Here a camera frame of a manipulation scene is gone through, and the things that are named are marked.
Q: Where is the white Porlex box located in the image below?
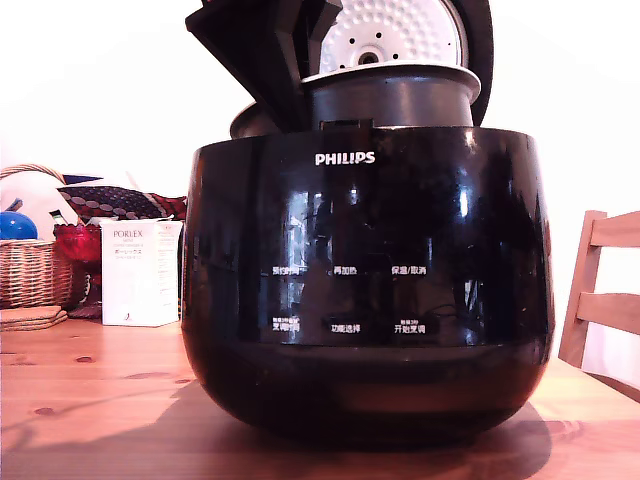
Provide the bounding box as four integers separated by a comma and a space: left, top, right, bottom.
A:
99, 216, 184, 328

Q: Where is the blue ball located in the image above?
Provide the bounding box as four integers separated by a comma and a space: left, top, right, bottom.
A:
0, 210, 39, 242

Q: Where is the patterned fabric bundle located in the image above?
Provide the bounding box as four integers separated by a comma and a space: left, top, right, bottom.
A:
57, 173, 189, 222

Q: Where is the grey rice cooker pot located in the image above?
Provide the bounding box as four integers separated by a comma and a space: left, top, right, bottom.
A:
301, 63, 482, 129

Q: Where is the red glass bowl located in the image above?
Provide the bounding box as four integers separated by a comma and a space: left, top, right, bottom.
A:
53, 223, 104, 307

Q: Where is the woven wicker basket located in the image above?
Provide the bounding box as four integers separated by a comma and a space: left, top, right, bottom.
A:
0, 163, 77, 310

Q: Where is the black Philips rice cooker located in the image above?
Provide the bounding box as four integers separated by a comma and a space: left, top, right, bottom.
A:
180, 118, 556, 450

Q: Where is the black rice cooker lid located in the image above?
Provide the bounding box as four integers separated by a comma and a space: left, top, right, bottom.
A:
318, 0, 495, 124

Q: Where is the wooden chair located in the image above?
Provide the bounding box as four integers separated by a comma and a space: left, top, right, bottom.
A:
557, 209, 640, 402

